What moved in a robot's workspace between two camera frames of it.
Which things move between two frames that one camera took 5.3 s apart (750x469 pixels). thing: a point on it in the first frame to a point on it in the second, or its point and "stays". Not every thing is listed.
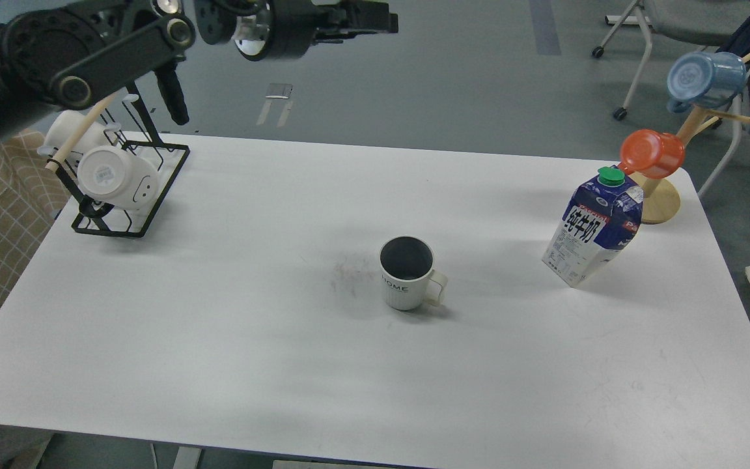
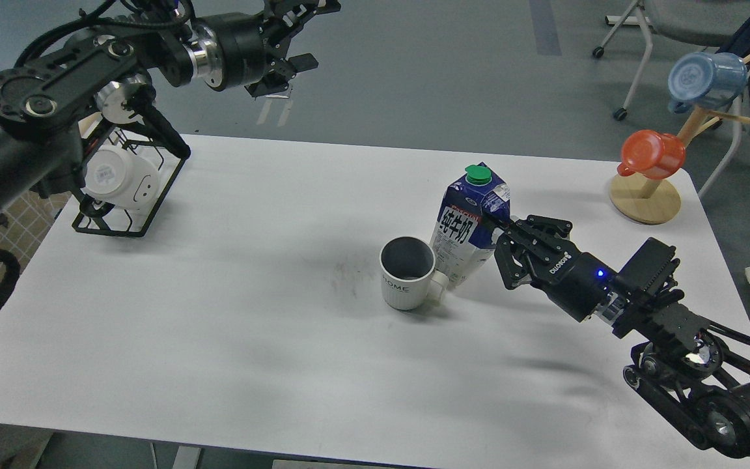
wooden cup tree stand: [660, 203] stays
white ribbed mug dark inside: [407, 262] stays
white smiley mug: [109, 174] stays
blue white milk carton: [601, 218] to [463, 240]
